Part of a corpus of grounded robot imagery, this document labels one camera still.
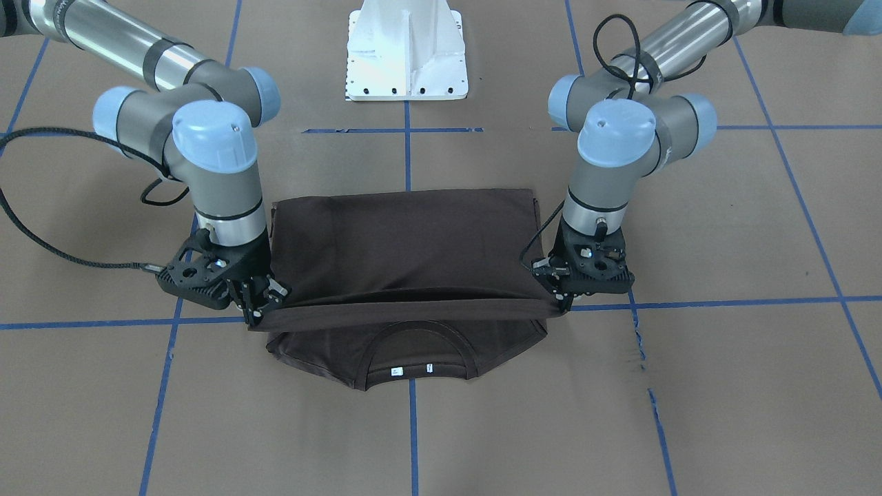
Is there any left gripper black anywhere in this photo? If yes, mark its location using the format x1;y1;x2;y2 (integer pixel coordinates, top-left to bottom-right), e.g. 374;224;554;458
532;220;635;314

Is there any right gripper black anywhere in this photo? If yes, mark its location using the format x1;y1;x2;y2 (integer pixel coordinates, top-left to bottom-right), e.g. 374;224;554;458
156;229;290;329

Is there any dark brown t-shirt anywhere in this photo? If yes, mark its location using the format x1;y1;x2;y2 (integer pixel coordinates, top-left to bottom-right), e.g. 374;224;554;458
258;189;561;391

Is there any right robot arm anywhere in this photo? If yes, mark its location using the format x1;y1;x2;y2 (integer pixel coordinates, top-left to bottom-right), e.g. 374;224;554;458
2;1;290;327

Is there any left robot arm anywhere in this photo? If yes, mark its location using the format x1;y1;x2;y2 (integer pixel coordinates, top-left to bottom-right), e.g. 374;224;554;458
526;1;880;313

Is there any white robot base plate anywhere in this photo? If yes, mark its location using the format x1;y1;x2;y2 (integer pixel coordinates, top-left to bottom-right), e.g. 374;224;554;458
345;1;469;101

